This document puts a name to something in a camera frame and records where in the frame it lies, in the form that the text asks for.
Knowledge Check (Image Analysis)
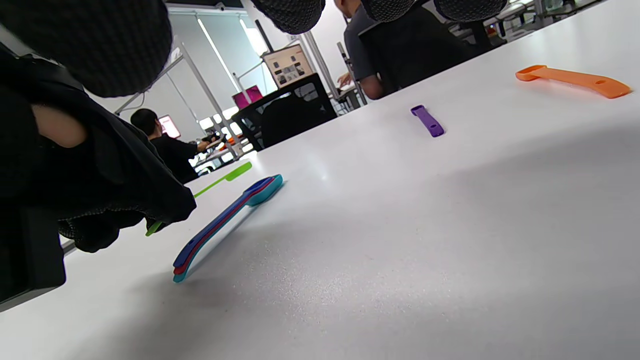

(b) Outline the person's left hand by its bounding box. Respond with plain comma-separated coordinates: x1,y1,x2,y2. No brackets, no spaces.
0,45,197,253

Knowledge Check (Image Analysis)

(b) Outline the person's right hand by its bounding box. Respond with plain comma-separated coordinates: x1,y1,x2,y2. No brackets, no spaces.
0,0,508,98

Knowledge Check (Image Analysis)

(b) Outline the blue measuring spoon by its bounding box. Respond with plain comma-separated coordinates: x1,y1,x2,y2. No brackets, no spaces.
173,176,275,268

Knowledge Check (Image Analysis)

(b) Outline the red measuring spoon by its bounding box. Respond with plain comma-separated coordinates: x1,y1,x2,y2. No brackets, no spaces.
173,179,275,276

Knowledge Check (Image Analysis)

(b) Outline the green measuring spoon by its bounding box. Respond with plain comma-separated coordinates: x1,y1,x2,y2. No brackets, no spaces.
145,161,253,237

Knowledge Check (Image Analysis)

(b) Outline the teal measuring spoon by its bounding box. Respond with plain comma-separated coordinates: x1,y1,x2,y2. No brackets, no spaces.
172,174,284,284

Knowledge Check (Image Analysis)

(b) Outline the purple measuring spoon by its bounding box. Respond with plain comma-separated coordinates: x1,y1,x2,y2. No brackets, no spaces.
410,104,445,138

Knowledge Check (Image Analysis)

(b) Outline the orange measuring spoon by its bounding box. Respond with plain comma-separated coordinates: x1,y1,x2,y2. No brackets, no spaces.
515,64,633,99

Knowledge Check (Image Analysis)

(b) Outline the pink lit monitor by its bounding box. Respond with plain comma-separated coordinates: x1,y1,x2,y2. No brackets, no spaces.
159,115,182,140

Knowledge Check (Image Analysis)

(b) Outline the magenta box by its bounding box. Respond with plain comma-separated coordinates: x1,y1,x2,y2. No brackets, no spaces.
232,85,264,110

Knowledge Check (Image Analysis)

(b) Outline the monitor screen on stand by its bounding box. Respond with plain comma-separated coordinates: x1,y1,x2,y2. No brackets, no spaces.
262,44,315,90

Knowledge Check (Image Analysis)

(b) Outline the black mesh chair chrome base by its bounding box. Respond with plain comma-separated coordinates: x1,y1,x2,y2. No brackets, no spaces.
231,73,338,151

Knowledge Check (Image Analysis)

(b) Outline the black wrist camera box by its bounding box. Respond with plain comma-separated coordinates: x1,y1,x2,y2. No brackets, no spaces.
0,202,67,312

